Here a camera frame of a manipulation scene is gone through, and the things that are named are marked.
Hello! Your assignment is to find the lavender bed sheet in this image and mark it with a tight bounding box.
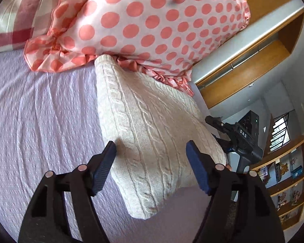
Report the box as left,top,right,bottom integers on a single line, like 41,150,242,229
0,49,213,243

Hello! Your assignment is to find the red and white checked pillow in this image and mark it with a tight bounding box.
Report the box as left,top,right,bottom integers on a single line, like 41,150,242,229
0,0,74,54

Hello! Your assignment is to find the wooden wall cabinet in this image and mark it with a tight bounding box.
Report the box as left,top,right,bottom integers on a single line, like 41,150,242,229
195,0,304,110

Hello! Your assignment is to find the barred window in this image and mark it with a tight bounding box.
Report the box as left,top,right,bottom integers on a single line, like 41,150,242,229
272,113,293,148

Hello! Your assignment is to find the wooden bookshelf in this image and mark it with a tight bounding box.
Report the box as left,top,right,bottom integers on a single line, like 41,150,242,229
250,135,304,231

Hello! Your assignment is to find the blue box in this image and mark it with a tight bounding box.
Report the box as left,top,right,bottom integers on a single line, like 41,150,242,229
291,166,304,180

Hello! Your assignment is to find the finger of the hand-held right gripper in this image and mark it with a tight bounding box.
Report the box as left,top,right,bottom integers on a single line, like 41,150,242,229
205,115,235,137
216,136,237,155

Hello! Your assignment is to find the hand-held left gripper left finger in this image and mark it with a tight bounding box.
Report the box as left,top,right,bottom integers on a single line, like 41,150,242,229
18,141,117,243

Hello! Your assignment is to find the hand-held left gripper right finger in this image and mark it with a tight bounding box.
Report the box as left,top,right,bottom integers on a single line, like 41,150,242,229
186,140,286,243

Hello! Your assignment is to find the cream cable-knit cushion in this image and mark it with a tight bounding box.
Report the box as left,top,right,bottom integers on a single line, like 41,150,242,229
94,54,228,220

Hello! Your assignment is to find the pink polka dot pillow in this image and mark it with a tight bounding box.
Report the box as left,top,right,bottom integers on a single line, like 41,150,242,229
24,0,251,97

